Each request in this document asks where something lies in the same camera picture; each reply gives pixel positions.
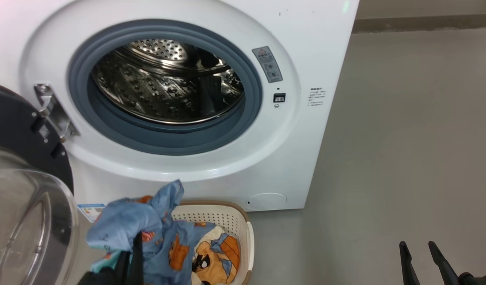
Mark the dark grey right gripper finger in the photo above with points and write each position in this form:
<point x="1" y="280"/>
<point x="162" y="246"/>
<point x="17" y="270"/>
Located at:
<point x="445" y="265"/>
<point x="408" y="265"/>

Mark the dark round washer door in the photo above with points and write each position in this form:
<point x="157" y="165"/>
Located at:
<point x="13" y="118"/>

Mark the blue cartoon print garment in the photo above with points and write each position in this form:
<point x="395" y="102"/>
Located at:
<point x="120" y="225"/>

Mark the blue garment with cream panel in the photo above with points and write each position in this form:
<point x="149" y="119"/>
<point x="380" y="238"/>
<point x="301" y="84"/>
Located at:
<point x="215" y="253"/>

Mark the blue energy label sticker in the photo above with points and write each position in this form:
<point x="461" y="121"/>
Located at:
<point x="90" y="211"/>

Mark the grey warning sticker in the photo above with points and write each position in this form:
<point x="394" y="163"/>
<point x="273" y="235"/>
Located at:
<point x="267" y="65"/>

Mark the black door lock socket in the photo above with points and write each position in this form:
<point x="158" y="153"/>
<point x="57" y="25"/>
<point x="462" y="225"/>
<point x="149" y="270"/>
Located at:
<point x="279" y="97"/>

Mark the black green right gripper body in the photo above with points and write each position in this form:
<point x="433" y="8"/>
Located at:
<point x="478" y="280"/>

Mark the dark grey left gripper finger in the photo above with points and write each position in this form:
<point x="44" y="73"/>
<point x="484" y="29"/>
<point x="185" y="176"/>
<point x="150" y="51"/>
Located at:
<point x="138" y="261"/>
<point x="122" y="271"/>

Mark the white front-load washing machine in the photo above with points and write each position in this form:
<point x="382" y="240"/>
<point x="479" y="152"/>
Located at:
<point x="306" y="158"/>

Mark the cream perforated laundry basket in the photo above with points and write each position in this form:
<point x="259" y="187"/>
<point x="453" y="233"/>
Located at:
<point x="227" y="221"/>

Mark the round white filter cover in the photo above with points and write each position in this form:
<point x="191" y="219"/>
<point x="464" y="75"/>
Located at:
<point x="268" y="201"/>

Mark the steel washer drum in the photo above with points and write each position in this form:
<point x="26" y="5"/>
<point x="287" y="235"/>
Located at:
<point x="147" y="87"/>

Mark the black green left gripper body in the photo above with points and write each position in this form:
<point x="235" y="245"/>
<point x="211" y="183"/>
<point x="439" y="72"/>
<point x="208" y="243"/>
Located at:
<point x="96" y="278"/>

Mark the grey rubber door gasket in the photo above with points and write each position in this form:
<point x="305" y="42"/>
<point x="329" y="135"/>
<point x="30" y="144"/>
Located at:
<point x="167" y="138"/>

